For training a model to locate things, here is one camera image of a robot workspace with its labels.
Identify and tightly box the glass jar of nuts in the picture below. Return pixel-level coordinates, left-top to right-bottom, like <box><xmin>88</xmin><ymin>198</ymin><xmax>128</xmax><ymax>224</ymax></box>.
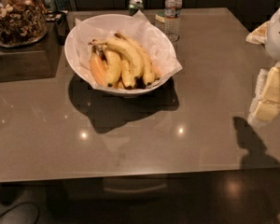
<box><xmin>0</xmin><ymin>0</ymin><xmax>48</xmax><ymax>48</ymax></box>

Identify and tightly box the clear plastic water bottle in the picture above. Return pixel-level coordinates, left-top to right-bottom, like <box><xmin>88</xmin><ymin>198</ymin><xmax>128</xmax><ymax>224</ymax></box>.
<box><xmin>164</xmin><ymin>0</ymin><xmax>182</xmax><ymax>42</ymax></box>

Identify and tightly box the small black tray with items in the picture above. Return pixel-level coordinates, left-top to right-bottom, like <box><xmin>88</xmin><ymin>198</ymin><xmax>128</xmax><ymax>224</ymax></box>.
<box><xmin>46</xmin><ymin>11</ymin><xmax>66</xmax><ymax>24</ymax></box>

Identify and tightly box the yellow banana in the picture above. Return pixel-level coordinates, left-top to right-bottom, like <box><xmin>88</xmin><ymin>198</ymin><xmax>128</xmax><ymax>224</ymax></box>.
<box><xmin>90</xmin><ymin>37</ymin><xmax>144</xmax><ymax>79</ymax></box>
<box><xmin>121</xmin><ymin>58</ymin><xmax>136</xmax><ymax>90</ymax></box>
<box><xmin>115</xmin><ymin>32</ymin><xmax>156</xmax><ymax>86</ymax></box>
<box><xmin>103</xmin><ymin>45</ymin><xmax>121</xmax><ymax>87</ymax></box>

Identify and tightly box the tan snack packet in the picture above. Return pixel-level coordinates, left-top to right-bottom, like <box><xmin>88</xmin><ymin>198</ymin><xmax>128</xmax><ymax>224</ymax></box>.
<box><xmin>245</xmin><ymin>21</ymin><xmax>269</xmax><ymax>45</ymax></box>

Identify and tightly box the white paper liner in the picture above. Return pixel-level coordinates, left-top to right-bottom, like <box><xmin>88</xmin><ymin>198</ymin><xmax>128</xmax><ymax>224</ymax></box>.
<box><xmin>74</xmin><ymin>9</ymin><xmax>184</xmax><ymax>91</ymax></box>

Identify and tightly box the green soda can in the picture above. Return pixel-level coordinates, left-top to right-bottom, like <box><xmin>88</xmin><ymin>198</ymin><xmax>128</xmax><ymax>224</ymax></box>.
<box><xmin>128</xmin><ymin>0</ymin><xmax>144</xmax><ymax>16</ymax></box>

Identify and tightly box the black cable on floor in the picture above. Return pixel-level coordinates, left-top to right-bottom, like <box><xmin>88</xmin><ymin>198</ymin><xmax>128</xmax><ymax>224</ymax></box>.
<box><xmin>0</xmin><ymin>201</ymin><xmax>40</xmax><ymax>224</ymax></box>

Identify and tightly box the orange-tinted banana at left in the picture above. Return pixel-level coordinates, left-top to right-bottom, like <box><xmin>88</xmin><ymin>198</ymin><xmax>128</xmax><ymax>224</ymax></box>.
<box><xmin>90</xmin><ymin>52</ymin><xmax>106</xmax><ymax>86</ymax></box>

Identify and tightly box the dark wooden box stand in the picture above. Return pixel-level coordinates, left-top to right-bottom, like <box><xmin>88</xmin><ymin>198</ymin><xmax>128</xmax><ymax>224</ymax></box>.
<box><xmin>0</xmin><ymin>23</ymin><xmax>62</xmax><ymax>82</ymax></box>

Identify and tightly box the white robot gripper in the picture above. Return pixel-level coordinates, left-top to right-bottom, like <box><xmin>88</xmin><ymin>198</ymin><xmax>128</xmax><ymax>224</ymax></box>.
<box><xmin>247</xmin><ymin>8</ymin><xmax>280</xmax><ymax>126</ymax></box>

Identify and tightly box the white ceramic bowl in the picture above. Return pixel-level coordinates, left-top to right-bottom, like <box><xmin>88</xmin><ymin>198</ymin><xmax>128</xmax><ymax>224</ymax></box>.
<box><xmin>63</xmin><ymin>13</ymin><xmax>177</xmax><ymax>98</ymax></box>

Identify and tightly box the small yellow-lidded container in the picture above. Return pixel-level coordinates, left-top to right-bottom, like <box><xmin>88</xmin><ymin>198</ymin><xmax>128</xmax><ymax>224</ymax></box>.
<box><xmin>155</xmin><ymin>10</ymin><xmax>164</xmax><ymax>30</ymax></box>

